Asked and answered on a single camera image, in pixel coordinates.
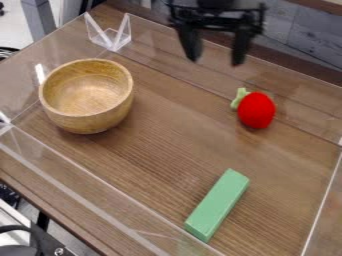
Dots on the wooden bowl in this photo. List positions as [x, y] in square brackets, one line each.
[87, 95]

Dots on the clear acrylic corner bracket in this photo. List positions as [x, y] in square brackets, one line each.
[109, 38]

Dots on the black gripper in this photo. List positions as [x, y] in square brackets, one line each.
[240, 16]

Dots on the red felt strawberry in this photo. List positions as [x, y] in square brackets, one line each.
[255, 108]

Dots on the clear acrylic tray wall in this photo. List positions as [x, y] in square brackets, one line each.
[123, 187]

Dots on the green rectangular block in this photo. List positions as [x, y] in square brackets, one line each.
[216, 205]

